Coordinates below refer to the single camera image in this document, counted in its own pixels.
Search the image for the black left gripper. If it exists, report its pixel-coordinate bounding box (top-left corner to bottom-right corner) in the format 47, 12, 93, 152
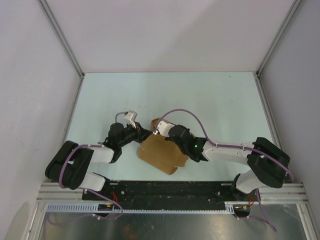
118, 120, 153, 148

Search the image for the brown cardboard box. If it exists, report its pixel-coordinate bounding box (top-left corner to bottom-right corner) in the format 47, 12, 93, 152
137, 133, 189, 176

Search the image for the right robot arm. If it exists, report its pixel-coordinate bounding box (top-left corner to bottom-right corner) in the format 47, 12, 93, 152
165, 125, 290, 201

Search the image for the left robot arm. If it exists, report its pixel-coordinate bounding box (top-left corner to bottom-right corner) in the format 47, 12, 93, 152
44, 122, 152, 200

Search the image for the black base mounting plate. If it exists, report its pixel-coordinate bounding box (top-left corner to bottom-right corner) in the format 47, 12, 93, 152
82, 178, 262, 203

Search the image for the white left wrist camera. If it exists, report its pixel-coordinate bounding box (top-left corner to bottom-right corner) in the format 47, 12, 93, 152
124, 110, 138, 128

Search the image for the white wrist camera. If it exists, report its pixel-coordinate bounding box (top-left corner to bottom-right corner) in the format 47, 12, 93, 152
124, 110, 138, 128
153, 120, 175, 138

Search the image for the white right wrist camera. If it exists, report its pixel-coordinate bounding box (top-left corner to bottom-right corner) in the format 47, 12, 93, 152
153, 120, 175, 138

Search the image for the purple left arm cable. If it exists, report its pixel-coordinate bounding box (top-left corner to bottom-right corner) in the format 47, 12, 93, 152
47, 111, 130, 225

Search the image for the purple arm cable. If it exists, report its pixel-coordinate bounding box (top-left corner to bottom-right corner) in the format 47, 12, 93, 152
154, 108, 296, 232
47, 111, 130, 225

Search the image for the grey slotted cable duct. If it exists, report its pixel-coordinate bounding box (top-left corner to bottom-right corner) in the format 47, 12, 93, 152
46, 201, 251, 216

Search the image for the aluminium frame rail right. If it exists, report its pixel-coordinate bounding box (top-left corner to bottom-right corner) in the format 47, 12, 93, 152
255, 0, 305, 78

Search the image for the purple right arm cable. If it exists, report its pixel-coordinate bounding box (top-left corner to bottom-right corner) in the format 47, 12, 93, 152
154, 108, 296, 232

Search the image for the aluminium frame rail left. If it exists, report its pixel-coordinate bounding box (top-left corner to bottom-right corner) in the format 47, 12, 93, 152
37, 0, 84, 79

